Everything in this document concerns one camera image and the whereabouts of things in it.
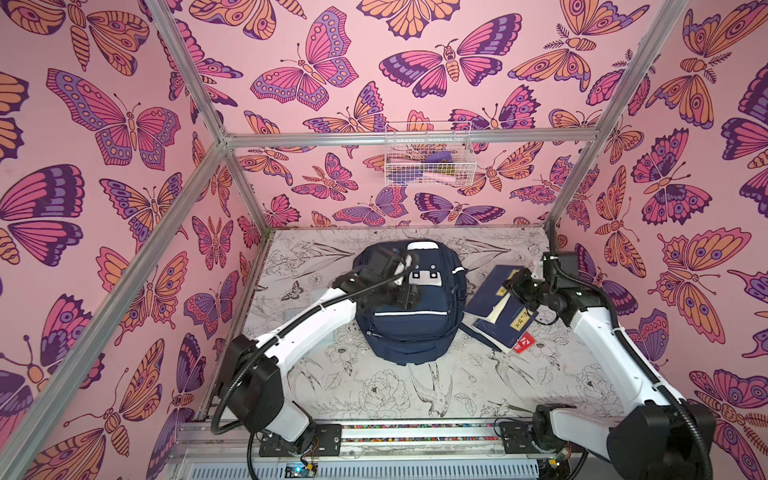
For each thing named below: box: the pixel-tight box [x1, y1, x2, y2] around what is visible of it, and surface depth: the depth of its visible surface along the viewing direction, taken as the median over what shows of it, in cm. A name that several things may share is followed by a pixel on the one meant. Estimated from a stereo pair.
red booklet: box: [512, 332, 536, 354], surface depth 91 cm
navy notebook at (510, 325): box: [462, 295, 539, 353], surface depth 92 cm
